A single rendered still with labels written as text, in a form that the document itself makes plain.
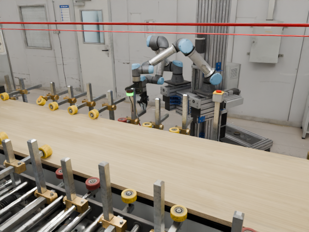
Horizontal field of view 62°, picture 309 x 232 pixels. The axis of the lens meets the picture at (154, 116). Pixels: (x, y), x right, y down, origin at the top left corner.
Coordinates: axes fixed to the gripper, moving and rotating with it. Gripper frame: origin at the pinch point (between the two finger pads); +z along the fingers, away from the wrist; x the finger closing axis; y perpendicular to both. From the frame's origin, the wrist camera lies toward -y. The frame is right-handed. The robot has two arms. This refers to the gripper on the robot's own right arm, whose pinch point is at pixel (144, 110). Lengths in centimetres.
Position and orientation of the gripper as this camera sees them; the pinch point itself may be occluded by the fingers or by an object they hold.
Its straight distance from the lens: 266.7
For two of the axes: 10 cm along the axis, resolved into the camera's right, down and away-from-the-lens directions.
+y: 3.7, -3.6, 8.6
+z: 0.8, 9.3, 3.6
